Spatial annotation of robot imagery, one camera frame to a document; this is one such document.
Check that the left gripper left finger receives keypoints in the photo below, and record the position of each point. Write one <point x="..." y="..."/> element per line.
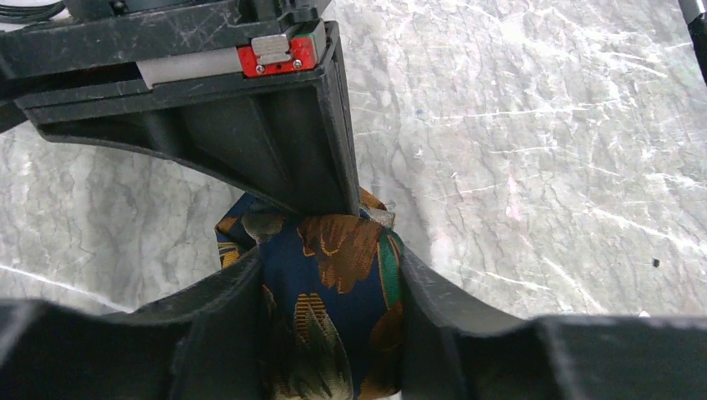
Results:
<point x="199" y="343"/>

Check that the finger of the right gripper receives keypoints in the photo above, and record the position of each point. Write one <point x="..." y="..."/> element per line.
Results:
<point x="286" y="139"/>

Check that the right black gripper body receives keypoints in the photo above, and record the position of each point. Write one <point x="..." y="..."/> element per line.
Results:
<point x="196" y="66"/>

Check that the colourful patterned tie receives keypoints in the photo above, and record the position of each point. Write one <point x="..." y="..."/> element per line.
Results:
<point x="333" y="316"/>

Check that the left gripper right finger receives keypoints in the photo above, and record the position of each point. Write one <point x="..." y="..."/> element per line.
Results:
<point x="458" y="347"/>

